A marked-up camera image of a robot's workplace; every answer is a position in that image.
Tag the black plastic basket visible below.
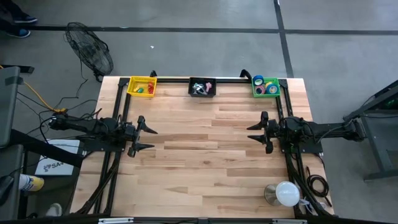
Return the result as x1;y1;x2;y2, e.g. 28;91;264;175
188;76;218;98

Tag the white globe table lamp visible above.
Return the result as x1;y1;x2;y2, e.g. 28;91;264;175
264;180;302;207

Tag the coiled black cable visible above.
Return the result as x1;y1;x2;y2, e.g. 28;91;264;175
306;166;333;208

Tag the yellow white spray can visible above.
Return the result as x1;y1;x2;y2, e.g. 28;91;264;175
18;174;45;192

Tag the black stand leg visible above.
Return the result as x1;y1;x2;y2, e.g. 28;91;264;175
9;128;86;169

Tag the yellow extension cable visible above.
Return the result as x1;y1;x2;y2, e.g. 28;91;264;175
0;64;68;114

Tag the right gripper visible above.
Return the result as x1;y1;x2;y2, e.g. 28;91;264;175
246;111;280;155

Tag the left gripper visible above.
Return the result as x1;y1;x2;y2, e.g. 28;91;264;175
123;114;159;158

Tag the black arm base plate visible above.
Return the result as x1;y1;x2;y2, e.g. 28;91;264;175
278;128;324;154
81;136;127;153

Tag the person's foot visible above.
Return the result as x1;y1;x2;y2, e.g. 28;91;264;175
14;15;39;24
45;202;63;218
6;28;31;39

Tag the black metal cart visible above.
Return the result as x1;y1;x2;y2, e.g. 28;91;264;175
341;79;398;181

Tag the green plastic basket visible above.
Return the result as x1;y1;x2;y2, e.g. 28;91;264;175
251;77;282;99

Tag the black floor fan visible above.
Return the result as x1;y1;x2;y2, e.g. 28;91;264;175
63;21;114;82

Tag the white printed sheet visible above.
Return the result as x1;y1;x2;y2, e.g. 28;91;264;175
34;139;81;177

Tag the dark grey desk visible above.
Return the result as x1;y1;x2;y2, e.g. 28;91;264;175
0;144;25;222
0;65;22;149

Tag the yellow plastic basket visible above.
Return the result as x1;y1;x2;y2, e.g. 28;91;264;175
126;75;158;98

